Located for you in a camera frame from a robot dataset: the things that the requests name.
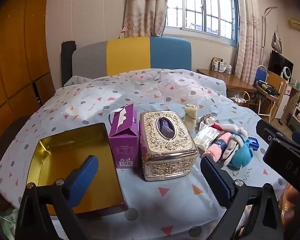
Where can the barred window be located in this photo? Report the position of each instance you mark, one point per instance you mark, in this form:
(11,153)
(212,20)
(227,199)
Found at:
(202,5)

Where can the brown fabric scrunchie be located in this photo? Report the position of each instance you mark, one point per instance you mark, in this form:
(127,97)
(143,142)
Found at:
(206,118)

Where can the red cloth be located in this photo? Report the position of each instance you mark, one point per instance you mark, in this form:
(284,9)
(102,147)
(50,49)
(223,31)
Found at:
(218,127)

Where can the purple tissue carton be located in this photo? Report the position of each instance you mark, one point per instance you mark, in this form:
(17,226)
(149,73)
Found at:
(123,135)

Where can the white garment steamer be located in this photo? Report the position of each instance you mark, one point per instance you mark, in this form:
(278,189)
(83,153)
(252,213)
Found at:
(277,43)

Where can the black television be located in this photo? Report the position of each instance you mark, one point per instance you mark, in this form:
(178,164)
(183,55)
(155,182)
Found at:
(277,63)

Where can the beige printed curtain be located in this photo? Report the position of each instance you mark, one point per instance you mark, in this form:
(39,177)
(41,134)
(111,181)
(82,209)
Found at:
(248,42)
(145,7)

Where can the blue folding chair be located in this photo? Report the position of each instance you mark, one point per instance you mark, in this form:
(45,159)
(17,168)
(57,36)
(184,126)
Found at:
(260,75)

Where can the wall air conditioner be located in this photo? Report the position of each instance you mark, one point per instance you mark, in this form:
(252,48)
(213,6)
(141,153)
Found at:
(298,23)

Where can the pale green cloth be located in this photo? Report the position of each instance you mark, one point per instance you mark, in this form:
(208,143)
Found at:
(7,220)

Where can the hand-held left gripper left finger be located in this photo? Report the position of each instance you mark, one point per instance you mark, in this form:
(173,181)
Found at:
(83,180)

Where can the wooden desk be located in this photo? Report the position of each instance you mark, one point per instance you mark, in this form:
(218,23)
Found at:
(230,82)

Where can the teal plush toy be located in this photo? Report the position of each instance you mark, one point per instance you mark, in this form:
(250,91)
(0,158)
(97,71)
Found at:
(242,158)

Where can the blue tissue packet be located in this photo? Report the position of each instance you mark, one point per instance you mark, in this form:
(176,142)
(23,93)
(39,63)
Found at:
(253,143)

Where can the white desk fan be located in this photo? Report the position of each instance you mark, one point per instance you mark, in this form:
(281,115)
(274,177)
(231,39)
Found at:
(287,74)

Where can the wooden wardrobe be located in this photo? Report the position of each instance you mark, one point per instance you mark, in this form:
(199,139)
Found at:
(15,55)

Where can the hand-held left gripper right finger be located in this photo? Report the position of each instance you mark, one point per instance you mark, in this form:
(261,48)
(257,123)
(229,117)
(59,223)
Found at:
(216,180)

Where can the grey yellow blue upholstered chair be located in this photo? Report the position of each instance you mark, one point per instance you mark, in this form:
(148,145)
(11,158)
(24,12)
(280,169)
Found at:
(127,55)

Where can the white plastic packet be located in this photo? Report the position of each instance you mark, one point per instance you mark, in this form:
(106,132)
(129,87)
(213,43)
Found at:
(206,137)

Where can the cream rolled sock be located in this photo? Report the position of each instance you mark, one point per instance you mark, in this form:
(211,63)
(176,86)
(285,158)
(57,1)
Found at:
(190,117)

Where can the gold ornate tissue box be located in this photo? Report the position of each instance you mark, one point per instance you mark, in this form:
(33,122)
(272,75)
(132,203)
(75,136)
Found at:
(167,150)

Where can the pink towel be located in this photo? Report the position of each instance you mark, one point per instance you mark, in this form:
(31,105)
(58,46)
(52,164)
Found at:
(213,147)

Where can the gold tin box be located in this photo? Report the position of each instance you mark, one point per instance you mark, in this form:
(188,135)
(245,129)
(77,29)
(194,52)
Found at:
(75,160)

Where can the white stool frame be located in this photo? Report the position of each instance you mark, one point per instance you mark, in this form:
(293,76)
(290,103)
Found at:
(242,98)

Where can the white cabinet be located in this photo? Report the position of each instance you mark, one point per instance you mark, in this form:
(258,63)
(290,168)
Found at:
(286,100)

